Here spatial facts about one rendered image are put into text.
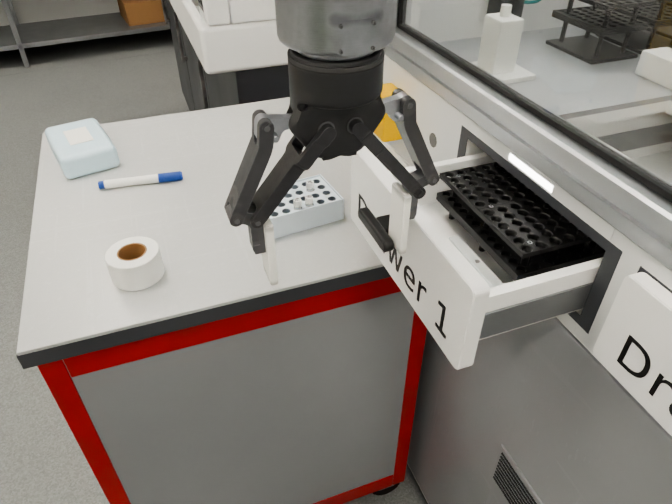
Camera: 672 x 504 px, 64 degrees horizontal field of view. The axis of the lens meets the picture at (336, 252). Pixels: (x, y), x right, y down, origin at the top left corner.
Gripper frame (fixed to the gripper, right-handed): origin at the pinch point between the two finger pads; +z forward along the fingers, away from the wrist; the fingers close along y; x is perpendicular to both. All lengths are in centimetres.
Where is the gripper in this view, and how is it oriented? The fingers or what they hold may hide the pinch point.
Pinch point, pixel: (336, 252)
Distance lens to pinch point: 54.1
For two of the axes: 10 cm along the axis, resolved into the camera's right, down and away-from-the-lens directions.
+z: 0.0, 7.8, 6.2
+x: -3.5, -5.8, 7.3
